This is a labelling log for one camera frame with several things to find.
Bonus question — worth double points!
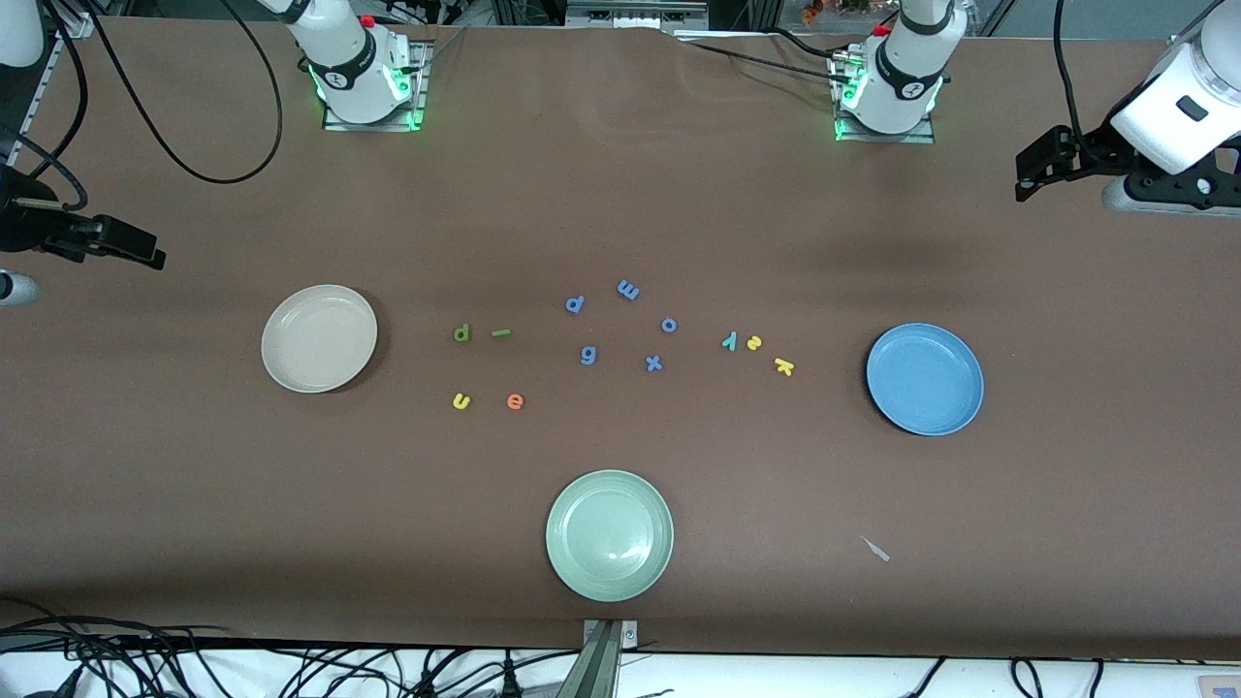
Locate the thin black base cable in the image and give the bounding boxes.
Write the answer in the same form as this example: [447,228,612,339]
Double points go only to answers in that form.
[412,27,466,74]

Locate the black hanging cable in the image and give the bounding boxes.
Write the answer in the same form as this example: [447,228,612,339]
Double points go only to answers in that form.
[0,0,90,209]

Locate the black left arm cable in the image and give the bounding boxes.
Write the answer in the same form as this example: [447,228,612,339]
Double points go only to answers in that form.
[1055,0,1092,137]

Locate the brown table cover sheet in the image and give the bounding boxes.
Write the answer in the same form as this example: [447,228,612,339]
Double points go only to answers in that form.
[0,15,1241,660]

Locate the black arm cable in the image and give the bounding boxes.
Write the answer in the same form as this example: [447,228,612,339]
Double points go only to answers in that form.
[82,0,284,185]
[1055,0,1092,137]

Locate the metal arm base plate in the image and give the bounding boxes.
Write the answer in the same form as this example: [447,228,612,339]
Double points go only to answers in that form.
[322,41,429,132]
[834,48,937,144]

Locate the blue plate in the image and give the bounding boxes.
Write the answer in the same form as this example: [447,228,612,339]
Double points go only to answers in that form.
[866,323,985,437]

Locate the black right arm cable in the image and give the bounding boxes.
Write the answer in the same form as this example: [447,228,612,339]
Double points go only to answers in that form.
[82,0,284,185]

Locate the tangled black floor cables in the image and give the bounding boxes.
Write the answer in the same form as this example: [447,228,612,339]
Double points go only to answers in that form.
[0,601,583,698]

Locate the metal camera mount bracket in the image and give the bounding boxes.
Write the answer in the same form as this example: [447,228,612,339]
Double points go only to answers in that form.
[582,619,639,698]

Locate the pale green plate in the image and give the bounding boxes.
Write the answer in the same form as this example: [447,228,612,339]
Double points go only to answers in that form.
[545,469,675,603]

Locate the silver metal box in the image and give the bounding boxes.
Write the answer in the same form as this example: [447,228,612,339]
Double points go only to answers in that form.
[565,0,710,32]

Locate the beige brown plate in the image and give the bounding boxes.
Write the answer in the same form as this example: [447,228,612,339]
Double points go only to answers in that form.
[261,284,379,395]

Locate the black cable on table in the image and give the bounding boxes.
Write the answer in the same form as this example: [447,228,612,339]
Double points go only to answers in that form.
[679,37,844,77]
[766,27,849,61]

